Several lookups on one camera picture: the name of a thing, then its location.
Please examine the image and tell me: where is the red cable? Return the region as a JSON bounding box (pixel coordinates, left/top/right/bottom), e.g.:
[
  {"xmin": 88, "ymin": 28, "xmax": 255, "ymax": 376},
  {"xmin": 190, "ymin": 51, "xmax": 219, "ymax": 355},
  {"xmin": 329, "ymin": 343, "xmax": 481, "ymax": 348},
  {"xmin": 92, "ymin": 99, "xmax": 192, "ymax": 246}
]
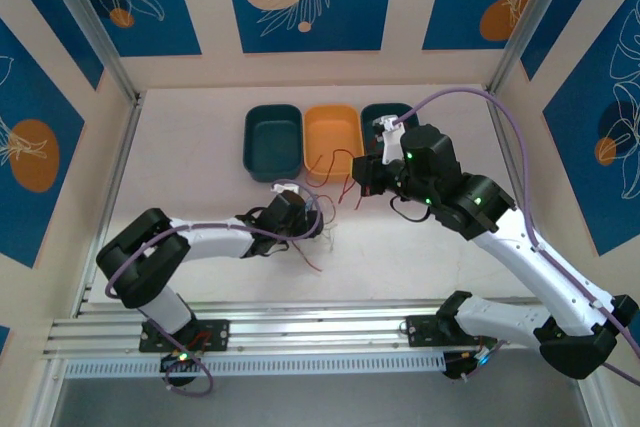
[{"xmin": 289, "ymin": 148, "xmax": 366, "ymax": 274}]

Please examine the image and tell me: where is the aluminium mounting rail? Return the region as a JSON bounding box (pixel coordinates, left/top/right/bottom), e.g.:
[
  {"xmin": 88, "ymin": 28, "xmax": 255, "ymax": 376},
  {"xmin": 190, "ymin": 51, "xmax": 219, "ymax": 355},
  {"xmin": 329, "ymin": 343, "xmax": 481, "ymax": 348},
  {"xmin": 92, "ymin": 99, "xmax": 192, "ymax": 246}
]
[{"xmin": 42, "ymin": 299, "xmax": 599, "ymax": 363}]

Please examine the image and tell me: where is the aluminium side rail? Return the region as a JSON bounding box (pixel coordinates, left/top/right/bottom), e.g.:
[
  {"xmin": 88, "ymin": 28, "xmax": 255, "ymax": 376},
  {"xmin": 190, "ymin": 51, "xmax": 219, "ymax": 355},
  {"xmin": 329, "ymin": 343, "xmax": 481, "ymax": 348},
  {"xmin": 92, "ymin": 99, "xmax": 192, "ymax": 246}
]
[
  {"xmin": 484, "ymin": 89, "xmax": 561, "ymax": 308},
  {"xmin": 72, "ymin": 94, "xmax": 146, "ymax": 318}
]

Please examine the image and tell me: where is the teal plastic bin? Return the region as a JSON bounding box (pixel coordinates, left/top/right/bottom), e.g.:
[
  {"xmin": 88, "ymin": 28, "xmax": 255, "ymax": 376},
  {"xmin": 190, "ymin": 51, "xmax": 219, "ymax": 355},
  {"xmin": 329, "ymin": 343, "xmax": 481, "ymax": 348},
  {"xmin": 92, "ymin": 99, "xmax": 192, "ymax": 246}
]
[
  {"xmin": 359, "ymin": 102, "xmax": 421, "ymax": 158},
  {"xmin": 242, "ymin": 104, "xmax": 305, "ymax": 183}
]

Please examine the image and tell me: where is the orange plastic bin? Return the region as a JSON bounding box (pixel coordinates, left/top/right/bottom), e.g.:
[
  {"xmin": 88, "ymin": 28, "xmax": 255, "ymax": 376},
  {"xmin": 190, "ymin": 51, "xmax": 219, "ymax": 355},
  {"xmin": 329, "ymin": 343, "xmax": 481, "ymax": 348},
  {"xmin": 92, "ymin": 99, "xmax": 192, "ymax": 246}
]
[{"xmin": 302, "ymin": 104, "xmax": 365, "ymax": 184}]

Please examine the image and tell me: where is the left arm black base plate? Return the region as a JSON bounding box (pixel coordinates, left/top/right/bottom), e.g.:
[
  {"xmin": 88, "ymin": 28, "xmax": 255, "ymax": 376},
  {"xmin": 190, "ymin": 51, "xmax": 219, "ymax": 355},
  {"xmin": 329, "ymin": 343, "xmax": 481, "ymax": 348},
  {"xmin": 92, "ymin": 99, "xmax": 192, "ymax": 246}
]
[{"xmin": 138, "ymin": 319, "xmax": 231, "ymax": 353}]

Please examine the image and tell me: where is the aluminium frame post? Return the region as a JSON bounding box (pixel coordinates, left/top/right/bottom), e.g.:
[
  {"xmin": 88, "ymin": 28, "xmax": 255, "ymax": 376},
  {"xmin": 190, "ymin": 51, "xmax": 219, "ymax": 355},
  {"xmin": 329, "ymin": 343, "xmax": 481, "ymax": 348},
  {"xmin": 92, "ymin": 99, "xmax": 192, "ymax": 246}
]
[
  {"xmin": 485, "ymin": 0, "xmax": 579, "ymax": 98},
  {"xmin": 34, "ymin": 0, "xmax": 144, "ymax": 104}
]

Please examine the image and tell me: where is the white slotted cable duct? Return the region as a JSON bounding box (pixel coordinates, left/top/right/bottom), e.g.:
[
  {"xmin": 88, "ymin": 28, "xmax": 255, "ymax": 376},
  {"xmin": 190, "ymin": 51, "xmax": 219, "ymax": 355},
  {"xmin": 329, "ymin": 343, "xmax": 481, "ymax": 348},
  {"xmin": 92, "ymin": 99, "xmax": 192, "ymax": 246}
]
[{"xmin": 63, "ymin": 352, "xmax": 447, "ymax": 379}]

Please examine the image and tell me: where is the black controller board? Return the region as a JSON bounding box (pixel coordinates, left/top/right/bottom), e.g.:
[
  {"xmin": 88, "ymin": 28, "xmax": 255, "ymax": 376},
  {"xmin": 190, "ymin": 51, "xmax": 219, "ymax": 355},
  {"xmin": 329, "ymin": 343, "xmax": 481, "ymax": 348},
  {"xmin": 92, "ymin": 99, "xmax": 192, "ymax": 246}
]
[
  {"xmin": 159, "ymin": 350, "xmax": 204, "ymax": 376},
  {"xmin": 442, "ymin": 350, "xmax": 496, "ymax": 382}
]

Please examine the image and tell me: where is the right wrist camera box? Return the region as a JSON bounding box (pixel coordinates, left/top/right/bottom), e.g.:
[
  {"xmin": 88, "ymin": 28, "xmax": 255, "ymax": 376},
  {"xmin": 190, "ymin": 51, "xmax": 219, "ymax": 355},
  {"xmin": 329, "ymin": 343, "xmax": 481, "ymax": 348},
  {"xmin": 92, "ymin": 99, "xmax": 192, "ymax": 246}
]
[{"xmin": 373, "ymin": 115, "xmax": 407, "ymax": 166}]

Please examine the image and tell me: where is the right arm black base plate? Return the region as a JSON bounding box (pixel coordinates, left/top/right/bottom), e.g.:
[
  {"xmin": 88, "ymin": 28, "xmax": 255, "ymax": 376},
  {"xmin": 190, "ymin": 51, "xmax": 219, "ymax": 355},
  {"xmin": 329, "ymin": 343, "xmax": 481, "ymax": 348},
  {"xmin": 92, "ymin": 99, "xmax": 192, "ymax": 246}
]
[{"xmin": 404, "ymin": 314, "xmax": 499, "ymax": 348}]

